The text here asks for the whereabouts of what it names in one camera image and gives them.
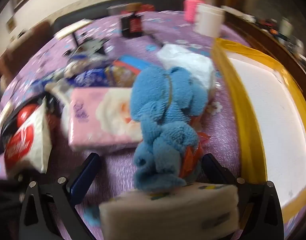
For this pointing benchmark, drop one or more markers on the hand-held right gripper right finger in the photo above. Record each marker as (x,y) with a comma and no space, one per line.
(219,172)

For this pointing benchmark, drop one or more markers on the brown chair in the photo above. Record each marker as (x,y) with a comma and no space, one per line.
(23,45)

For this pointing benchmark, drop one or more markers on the beige booklet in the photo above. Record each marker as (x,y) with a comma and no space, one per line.
(70,28)

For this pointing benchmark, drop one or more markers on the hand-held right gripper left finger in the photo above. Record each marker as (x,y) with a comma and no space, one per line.
(80,177)

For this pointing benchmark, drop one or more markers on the red packet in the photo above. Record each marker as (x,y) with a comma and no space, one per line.
(25,113)

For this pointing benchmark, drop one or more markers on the clutter of small items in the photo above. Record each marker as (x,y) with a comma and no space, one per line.
(272,30)

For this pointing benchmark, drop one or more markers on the pink bottle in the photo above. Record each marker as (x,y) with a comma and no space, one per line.
(193,5)

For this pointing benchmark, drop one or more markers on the pink tissue pack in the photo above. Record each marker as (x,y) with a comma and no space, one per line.
(93,120)

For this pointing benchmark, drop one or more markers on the black sofa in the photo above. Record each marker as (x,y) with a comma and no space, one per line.
(163,2)

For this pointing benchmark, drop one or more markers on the orange wrapper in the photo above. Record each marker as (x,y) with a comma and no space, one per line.
(190,158)

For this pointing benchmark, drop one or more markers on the grey electric motor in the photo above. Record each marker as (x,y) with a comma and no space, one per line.
(90,46)

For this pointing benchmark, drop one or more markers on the red bag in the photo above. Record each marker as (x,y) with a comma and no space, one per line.
(148,7)

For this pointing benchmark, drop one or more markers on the clear bag of blue packets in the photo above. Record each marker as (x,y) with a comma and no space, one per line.
(90,77)

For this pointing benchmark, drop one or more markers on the yellow tray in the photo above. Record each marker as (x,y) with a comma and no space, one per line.
(267,105)

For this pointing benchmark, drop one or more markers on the white tumbler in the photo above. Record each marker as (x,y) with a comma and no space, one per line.
(285,27)

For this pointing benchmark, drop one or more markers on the dark bottle with red label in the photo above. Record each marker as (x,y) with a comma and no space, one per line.
(131,26)

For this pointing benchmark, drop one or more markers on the yellow and green sponge pack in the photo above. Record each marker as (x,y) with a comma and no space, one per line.
(120,76)

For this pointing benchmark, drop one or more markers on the white face mask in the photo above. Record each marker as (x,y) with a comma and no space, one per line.
(188,60)

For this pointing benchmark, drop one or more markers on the white jar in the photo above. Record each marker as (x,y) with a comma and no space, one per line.
(209,20)

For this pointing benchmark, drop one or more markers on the white printed tissue pack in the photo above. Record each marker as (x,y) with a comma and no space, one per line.
(168,212)

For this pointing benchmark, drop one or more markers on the purple floral tablecloth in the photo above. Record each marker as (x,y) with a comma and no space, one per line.
(123,170)

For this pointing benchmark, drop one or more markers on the red and white wipes pack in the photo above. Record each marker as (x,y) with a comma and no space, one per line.
(25,142)

